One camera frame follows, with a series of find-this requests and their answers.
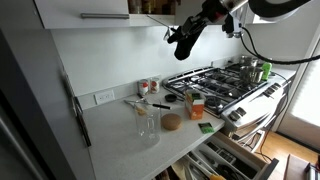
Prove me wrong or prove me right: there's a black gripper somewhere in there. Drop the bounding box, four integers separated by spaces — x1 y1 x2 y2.
167 0 228 44

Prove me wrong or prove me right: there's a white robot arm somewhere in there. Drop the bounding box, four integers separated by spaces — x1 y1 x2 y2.
167 0 310 44

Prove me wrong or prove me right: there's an open wooden cutlery drawer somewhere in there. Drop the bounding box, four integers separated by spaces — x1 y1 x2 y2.
155 130 278 180

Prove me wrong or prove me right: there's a white upper cupboard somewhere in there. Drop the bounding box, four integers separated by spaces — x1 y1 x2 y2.
34 0 204 29

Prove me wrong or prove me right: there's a black oven mitt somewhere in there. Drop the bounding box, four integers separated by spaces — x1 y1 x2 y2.
174 31 202 61

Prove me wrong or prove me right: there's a glass jar with label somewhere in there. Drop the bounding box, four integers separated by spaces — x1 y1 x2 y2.
150 77 160 94

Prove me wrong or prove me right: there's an orange juice carton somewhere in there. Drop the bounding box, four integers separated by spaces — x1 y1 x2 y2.
185 89 205 120

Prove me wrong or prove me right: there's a small black round lid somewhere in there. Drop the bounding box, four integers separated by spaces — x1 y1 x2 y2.
165 94 177 102

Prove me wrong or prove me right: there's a steel pot on stove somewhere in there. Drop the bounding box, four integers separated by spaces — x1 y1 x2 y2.
240 66 263 83

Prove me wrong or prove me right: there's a red labelled tin can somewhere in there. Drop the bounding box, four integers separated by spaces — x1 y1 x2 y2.
138 79 149 96

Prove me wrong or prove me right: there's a stainless gas stove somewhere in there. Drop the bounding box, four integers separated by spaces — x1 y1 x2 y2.
163 66 290 140

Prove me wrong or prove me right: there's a green bottle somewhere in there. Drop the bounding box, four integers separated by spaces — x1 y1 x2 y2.
261 62 272 80

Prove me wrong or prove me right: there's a round cork trivet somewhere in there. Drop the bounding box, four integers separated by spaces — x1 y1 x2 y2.
161 113 182 131

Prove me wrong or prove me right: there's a clear glass measuring jug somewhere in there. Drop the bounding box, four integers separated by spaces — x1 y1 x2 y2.
134 104 160 147

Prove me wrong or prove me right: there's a green tea bag packet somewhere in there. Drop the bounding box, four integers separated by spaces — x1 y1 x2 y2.
198 123 214 134

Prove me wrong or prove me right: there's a magnetic knife strip with knives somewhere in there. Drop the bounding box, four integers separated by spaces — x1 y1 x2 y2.
63 72 91 147

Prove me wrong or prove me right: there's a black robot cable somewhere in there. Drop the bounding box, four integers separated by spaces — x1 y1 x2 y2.
239 26 320 66

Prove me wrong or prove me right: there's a white wall outlet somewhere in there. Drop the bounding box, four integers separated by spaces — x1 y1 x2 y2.
94 90 115 105

